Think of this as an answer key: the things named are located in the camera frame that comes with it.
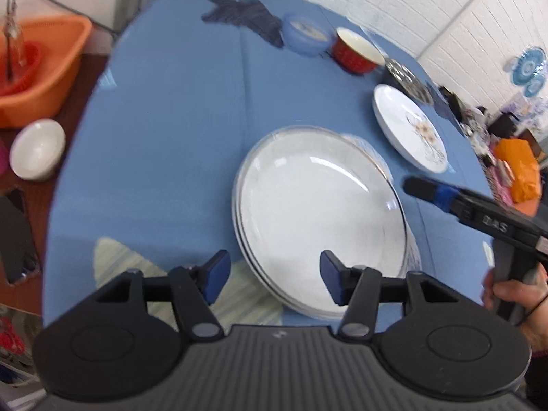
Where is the white plate silver rim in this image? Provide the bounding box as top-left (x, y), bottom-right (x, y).
top-left (232, 125), bottom-right (413, 319)

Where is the blue patterned tablecloth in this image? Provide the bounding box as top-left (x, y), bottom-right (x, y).
top-left (41, 0), bottom-right (498, 331)

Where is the person's right hand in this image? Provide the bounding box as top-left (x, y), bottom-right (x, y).
top-left (481, 260), bottom-right (548, 354)

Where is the white plate blue rim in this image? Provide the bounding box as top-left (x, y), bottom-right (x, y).
top-left (231, 136), bottom-right (419, 322)

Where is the orange plastic basin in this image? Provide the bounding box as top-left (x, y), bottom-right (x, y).
top-left (1, 15), bottom-right (93, 129)

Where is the white ceramic bowl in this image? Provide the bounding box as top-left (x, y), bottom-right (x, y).
top-left (9, 119), bottom-right (66, 181)

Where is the blue plastic bowl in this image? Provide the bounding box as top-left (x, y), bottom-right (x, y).
top-left (281, 14), bottom-right (334, 57)

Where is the white floral plate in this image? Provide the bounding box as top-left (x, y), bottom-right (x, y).
top-left (372, 84), bottom-right (449, 174)

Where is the orange plastic bag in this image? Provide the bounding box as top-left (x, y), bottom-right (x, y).
top-left (493, 138), bottom-right (543, 203)

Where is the glass bottle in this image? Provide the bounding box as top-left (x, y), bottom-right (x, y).
top-left (3, 0), bottom-right (27, 84)

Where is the stainless steel bowl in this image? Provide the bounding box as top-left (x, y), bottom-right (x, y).
top-left (382, 58), bottom-right (434, 106)

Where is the red ceramic bowl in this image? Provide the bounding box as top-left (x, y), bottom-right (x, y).
top-left (332, 27), bottom-right (385, 75)

